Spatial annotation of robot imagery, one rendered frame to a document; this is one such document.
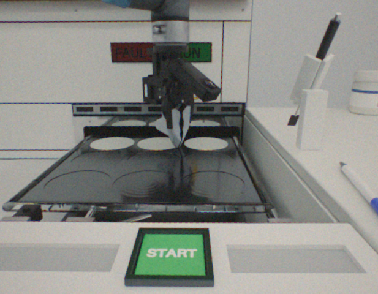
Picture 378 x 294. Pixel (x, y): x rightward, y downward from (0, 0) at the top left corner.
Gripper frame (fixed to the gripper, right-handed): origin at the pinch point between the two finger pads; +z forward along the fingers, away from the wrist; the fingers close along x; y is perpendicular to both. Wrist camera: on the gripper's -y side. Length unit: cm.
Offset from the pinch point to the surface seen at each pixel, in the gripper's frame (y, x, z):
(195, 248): -28.2, 32.7, -5.2
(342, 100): 4, -202, 16
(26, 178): 29.4, 21.0, 9.2
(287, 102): 38, -176, 18
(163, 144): 4.6, 0.1, 1.3
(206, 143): -2.6, -6.6, 1.3
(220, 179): -15.7, 8.7, 1.4
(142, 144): 8.2, 3.4, 1.3
